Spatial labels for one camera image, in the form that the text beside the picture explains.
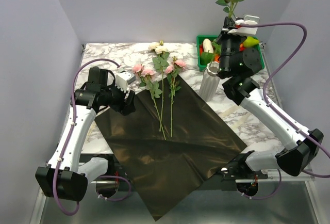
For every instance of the cream printed ribbon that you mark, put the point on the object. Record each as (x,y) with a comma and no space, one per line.
(235,117)

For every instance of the green pear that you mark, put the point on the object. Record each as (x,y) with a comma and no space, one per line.
(250,42)

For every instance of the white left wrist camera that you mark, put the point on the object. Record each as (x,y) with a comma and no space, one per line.
(124,79)

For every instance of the cream flower stem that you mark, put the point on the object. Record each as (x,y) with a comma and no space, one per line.
(160,63)

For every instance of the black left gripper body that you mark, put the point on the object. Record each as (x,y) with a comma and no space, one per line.
(114,97)

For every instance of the green lettuce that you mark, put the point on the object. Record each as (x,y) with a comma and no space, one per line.
(216,48)

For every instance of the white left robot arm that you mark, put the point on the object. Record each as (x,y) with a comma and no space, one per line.
(63,171)

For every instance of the aluminium frame rail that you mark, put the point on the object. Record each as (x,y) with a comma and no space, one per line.
(273,175)

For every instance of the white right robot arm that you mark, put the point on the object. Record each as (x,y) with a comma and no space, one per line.
(301,145)

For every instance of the white ribbed vase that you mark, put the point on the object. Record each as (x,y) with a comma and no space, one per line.
(210,81)

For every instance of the white radish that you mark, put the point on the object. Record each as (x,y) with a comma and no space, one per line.
(207,46)

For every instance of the green bell pepper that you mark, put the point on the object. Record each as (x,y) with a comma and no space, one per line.
(206,58)

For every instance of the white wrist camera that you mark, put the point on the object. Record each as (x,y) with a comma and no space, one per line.
(242,27)
(124,79)

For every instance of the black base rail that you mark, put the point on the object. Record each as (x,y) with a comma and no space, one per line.
(226,179)

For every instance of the orange carrot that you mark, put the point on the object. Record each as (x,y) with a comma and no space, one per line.
(217,58)

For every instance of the black wrapping paper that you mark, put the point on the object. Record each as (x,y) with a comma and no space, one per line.
(169,147)

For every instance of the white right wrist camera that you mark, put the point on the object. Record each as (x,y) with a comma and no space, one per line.
(242,27)

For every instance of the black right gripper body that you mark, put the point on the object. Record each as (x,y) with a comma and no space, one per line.
(230,44)

